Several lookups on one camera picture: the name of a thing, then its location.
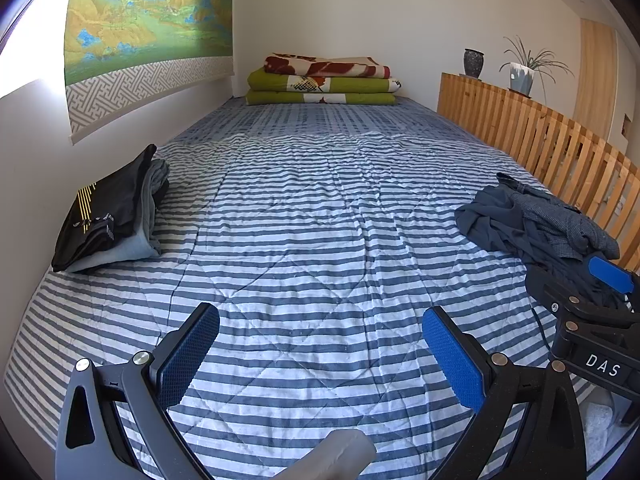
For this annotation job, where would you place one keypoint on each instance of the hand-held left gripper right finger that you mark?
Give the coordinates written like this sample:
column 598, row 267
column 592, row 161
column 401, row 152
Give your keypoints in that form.
column 452, row 360

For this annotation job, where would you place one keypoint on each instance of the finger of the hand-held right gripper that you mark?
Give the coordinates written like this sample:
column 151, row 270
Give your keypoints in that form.
column 575, row 305
column 610, row 272

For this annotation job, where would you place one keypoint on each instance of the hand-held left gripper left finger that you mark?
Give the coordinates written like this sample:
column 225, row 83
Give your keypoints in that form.
column 190, row 355

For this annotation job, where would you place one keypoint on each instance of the dark checked shirt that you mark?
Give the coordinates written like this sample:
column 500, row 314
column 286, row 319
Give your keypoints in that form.
column 560, row 220

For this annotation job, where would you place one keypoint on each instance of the dark blue garment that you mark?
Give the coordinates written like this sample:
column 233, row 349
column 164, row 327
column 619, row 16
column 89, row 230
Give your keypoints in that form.
column 495, row 220

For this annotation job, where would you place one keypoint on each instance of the person's right hand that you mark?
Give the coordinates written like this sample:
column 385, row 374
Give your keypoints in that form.
column 598, row 417

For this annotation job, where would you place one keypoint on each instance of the light blue folded garment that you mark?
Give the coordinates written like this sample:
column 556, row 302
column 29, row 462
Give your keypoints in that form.
column 135, row 250

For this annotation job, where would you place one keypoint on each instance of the blue white striped quilt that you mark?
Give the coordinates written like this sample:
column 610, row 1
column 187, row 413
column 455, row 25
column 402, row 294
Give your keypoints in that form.
column 300, row 240

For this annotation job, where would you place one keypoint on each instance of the black folded garment gold print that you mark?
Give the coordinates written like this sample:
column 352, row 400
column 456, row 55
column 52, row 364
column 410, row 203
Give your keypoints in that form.
column 105, row 205

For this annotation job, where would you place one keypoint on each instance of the grey folded garment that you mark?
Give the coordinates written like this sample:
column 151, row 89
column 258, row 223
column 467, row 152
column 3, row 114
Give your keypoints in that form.
column 156, row 185

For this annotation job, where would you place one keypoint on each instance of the wooden door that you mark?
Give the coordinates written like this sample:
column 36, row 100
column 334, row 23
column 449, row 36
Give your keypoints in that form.
column 595, row 80

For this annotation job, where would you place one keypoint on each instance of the potted plant in white pot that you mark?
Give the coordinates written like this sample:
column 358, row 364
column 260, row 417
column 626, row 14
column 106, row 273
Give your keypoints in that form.
column 522, row 77

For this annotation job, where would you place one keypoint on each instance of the dark ceramic vase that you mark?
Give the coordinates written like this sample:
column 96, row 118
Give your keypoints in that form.
column 473, row 63

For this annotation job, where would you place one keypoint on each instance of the green patterned folded blanket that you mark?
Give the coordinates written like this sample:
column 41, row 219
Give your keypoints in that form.
column 280, row 81
column 280, row 98

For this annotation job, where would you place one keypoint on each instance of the blue patterned bed sheet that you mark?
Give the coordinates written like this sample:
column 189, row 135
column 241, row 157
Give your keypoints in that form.
column 325, row 117

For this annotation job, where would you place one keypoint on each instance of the red cream folded blanket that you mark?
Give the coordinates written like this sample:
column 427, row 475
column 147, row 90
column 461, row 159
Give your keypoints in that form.
column 325, row 66

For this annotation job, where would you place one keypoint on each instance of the bright window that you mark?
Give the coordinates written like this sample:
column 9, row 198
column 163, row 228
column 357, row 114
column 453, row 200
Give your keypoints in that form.
column 35, row 35

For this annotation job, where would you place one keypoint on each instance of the wooden slatted bed rail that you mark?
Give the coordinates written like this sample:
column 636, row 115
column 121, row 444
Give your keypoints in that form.
column 550, row 135

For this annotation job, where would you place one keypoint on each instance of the landscape wall poster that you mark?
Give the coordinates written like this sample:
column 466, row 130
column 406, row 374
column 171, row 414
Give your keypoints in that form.
column 150, row 25

